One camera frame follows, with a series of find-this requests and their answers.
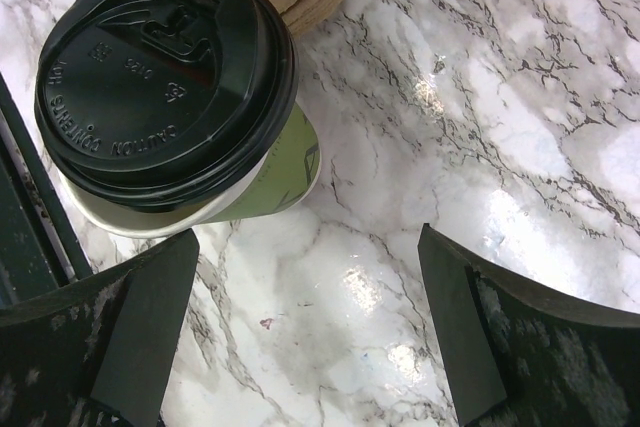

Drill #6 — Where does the green paper coffee cup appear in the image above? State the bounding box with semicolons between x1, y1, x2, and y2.
59;104;322;239

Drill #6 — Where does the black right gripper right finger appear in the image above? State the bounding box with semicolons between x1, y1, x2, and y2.
418;225;639;426

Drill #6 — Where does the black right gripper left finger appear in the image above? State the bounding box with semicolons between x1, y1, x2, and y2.
1;230;200;426

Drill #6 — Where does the black plastic cup lid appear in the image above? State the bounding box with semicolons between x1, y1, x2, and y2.
34;0;298;212

